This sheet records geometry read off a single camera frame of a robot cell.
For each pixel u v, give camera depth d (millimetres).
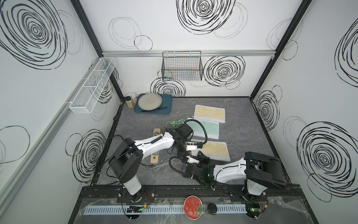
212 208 619
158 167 810
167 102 1173
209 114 1084
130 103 1092
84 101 721
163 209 642
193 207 669
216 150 875
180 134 658
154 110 1108
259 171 430
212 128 996
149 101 1158
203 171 645
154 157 846
